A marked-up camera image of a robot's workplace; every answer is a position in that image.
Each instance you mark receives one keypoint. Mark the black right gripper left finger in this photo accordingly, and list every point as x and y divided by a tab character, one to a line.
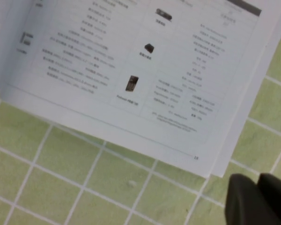
246	206

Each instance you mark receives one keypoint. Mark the green white checked tablecloth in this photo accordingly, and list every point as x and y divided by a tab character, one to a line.
61	175

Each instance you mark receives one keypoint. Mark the white product manual book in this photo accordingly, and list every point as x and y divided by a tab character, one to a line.
131	70

